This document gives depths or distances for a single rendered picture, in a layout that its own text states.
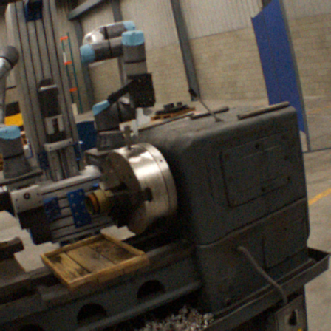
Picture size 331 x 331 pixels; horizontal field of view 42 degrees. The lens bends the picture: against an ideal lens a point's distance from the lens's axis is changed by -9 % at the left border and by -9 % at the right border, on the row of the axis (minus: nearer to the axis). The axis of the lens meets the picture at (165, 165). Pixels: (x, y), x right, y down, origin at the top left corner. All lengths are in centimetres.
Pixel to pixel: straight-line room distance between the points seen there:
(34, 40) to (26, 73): 18
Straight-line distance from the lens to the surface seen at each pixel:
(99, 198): 163
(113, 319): 163
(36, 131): 236
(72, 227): 223
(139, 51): 155
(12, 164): 214
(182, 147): 158
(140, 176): 157
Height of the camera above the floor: 149
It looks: 12 degrees down
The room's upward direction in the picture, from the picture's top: 11 degrees counter-clockwise
